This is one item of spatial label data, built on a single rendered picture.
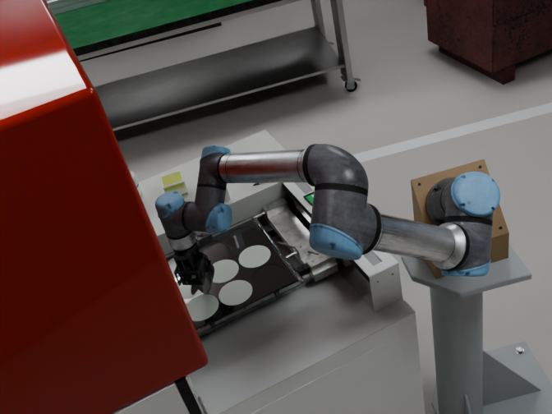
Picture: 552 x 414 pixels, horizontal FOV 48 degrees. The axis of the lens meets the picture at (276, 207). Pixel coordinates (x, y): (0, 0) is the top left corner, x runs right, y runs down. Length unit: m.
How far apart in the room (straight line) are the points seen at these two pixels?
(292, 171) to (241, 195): 0.68
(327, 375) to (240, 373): 0.24
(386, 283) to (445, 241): 0.28
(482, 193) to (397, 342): 0.50
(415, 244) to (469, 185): 0.24
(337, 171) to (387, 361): 0.72
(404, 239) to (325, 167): 0.25
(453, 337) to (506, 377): 0.43
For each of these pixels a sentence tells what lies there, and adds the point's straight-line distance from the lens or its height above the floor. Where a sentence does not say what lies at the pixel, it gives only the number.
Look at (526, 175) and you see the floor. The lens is 3.63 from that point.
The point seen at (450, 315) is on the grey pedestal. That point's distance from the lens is 2.04.
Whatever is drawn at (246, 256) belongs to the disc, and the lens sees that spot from 1.93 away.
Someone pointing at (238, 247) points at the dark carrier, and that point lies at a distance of 1.97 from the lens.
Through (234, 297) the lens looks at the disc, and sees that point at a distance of 1.81.
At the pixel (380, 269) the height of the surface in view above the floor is 0.96.
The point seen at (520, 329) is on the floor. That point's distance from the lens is 2.83.
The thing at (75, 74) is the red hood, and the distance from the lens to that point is 0.96.
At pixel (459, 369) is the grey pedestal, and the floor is 0.36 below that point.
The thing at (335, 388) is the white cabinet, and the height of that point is 0.69.
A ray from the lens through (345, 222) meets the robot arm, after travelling 1.30.
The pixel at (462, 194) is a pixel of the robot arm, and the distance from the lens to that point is 1.60.
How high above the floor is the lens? 2.15
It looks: 37 degrees down
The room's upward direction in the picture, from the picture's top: 14 degrees counter-clockwise
